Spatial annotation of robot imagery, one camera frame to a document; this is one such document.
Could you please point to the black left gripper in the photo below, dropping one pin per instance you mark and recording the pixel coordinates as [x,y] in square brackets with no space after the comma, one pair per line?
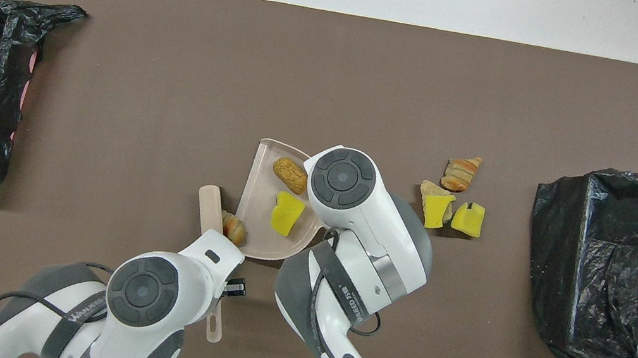
[234,288]

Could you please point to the stubby striped croissant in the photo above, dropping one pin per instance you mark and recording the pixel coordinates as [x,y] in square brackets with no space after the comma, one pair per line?
[234,229]

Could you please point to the beige brush with black bristles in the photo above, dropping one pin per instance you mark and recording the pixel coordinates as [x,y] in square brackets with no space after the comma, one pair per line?
[211,207]

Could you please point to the yellow sponge chunk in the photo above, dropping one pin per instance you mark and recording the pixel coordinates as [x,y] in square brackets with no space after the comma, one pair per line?
[286,215]

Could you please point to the beige plastic dustpan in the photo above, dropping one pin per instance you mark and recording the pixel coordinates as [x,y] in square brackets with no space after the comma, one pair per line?
[262,195]

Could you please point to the brown potato-shaped bread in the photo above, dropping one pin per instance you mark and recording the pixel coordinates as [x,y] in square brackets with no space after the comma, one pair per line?
[289,174]

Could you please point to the yellow sponge with green base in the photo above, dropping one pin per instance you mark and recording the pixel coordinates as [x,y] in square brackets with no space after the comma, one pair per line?
[435,213]

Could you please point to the pale biscuit piece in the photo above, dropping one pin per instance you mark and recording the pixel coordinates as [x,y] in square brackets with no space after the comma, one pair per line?
[429,190]

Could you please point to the notched yellow sponge piece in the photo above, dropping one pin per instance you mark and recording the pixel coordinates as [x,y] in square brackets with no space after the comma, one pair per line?
[469,221]

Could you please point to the pointed striped croissant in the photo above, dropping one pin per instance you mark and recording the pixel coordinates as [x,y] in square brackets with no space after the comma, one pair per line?
[459,174]

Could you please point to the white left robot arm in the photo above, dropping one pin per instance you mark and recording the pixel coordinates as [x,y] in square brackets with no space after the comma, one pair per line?
[147,293]

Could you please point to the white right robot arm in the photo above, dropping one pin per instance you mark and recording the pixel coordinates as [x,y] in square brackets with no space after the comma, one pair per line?
[363,224]

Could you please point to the pink bin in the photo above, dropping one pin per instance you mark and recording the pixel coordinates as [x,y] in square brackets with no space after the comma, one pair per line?
[25,91]

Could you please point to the brown paper table mat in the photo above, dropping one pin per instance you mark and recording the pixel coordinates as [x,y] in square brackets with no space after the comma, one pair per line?
[175,118]

